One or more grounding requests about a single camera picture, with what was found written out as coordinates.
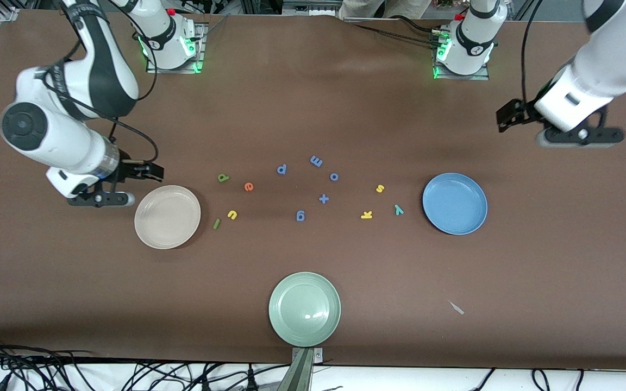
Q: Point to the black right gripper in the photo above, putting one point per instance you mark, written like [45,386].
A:
[127,170]

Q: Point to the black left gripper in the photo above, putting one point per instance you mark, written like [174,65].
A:
[525,111]

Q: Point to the green foam letter p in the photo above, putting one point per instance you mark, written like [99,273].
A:
[223,177]

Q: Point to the yellow foam letter k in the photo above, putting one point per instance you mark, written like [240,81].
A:
[366,217]

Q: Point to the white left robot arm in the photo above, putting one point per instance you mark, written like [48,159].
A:
[601,70]

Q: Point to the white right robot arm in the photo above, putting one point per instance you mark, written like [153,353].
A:
[63,141]

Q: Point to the beige plate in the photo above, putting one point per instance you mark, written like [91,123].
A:
[167,217]

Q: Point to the blue plate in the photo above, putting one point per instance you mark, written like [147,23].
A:
[455,204]

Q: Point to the blue foam letter m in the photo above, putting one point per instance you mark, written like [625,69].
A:
[316,161]

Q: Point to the small white paper scrap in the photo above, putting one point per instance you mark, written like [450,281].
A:
[456,307]

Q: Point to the pale green plate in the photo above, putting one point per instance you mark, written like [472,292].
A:
[305,309]

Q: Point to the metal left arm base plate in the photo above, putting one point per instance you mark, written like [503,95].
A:
[481,76]

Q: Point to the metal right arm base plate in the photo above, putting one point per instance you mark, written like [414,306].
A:
[155,69]

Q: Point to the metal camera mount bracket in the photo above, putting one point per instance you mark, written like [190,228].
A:
[303,374]

